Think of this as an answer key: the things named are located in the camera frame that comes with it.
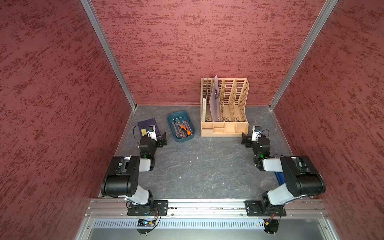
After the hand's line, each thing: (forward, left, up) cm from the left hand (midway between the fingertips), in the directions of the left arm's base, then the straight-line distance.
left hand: (158, 135), depth 93 cm
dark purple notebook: (+14, +14, -7) cm, 21 cm away
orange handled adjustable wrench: (+6, -20, -7) cm, 22 cm away
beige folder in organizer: (+11, -29, +14) cm, 34 cm away
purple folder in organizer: (+21, -37, +9) cm, 44 cm away
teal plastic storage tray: (+19, -10, -7) cm, 22 cm away
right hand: (+1, -59, 0) cm, 59 cm away
